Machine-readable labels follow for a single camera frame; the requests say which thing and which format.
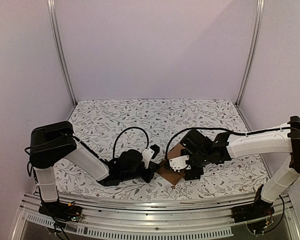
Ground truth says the brown cardboard box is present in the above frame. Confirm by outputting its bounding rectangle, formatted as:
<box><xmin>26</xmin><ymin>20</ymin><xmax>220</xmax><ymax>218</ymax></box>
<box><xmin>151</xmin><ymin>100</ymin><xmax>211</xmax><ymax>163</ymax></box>
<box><xmin>156</xmin><ymin>143</ymin><xmax>185</xmax><ymax>186</ymax></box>

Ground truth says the left aluminium frame post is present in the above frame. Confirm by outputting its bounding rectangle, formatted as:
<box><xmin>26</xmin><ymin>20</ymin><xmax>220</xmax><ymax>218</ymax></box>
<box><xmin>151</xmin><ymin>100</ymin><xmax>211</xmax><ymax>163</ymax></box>
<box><xmin>46</xmin><ymin>0</ymin><xmax>78</xmax><ymax>107</ymax></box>

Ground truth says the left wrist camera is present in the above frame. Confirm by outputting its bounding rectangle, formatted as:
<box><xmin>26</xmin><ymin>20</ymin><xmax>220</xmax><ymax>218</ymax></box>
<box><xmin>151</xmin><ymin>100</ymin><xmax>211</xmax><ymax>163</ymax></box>
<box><xmin>142</xmin><ymin>144</ymin><xmax>160</xmax><ymax>169</ymax></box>

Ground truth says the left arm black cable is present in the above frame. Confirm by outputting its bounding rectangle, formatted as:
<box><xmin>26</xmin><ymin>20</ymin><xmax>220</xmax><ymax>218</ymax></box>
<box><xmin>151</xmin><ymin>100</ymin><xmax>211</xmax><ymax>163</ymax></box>
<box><xmin>112</xmin><ymin>126</ymin><xmax>150</xmax><ymax>161</ymax></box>

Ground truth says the aluminium front rail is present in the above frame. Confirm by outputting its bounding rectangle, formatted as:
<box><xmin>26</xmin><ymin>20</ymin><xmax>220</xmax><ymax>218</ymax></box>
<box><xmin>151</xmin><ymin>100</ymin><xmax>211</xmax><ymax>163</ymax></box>
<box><xmin>10</xmin><ymin>193</ymin><xmax>300</xmax><ymax>240</ymax></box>

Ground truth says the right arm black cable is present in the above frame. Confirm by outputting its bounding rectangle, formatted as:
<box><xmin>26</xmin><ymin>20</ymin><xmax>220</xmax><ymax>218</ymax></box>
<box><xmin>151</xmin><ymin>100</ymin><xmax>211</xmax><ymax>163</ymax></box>
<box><xmin>163</xmin><ymin>126</ymin><xmax>293</xmax><ymax>168</ymax></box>

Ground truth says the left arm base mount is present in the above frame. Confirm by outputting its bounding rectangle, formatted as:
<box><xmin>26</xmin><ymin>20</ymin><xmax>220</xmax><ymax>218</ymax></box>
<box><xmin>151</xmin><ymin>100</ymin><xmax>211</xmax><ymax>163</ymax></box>
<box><xmin>38</xmin><ymin>199</ymin><xmax>83</xmax><ymax>222</ymax></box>

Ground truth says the floral patterned table mat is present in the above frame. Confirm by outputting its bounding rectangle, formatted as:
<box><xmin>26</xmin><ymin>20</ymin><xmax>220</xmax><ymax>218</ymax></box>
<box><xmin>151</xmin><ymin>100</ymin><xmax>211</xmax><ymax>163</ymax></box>
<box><xmin>38</xmin><ymin>98</ymin><xmax>275</xmax><ymax>201</ymax></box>

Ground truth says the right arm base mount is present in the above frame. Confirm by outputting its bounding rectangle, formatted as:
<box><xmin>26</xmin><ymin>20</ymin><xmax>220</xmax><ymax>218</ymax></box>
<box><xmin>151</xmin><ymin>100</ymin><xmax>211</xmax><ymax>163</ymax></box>
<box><xmin>231</xmin><ymin>192</ymin><xmax>275</xmax><ymax>223</ymax></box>

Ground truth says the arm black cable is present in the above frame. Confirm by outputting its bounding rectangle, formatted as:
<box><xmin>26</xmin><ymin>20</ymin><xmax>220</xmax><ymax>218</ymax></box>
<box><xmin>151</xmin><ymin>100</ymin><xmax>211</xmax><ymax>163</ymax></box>
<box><xmin>112</xmin><ymin>126</ymin><xmax>150</xmax><ymax>161</ymax></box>
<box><xmin>163</xmin><ymin>126</ymin><xmax>293</xmax><ymax>168</ymax></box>

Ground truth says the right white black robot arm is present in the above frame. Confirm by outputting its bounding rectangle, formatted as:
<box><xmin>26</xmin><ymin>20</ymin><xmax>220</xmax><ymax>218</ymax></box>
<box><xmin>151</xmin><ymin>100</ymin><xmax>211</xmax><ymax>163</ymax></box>
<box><xmin>179</xmin><ymin>116</ymin><xmax>300</xmax><ymax>218</ymax></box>

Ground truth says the aluminium frame post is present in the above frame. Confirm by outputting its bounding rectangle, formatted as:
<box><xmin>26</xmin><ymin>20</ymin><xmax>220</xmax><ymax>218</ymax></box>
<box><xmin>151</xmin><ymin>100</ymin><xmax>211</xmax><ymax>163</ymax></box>
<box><xmin>235</xmin><ymin>0</ymin><xmax>265</xmax><ymax>108</ymax></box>
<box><xmin>46</xmin><ymin>0</ymin><xmax>78</xmax><ymax>107</ymax></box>

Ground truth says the right aluminium frame post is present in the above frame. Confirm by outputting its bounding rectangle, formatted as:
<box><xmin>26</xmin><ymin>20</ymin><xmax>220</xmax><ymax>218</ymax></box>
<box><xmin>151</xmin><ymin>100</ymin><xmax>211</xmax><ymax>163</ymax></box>
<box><xmin>235</xmin><ymin>0</ymin><xmax>265</xmax><ymax>108</ymax></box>

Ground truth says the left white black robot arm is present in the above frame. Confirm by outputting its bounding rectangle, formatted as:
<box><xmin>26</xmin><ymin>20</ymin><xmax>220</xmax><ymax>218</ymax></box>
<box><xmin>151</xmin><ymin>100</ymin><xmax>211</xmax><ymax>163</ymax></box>
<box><xmin>24</xmin><ymin>121</ymin><xmax>160</xmax><ymax>217</ymax></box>

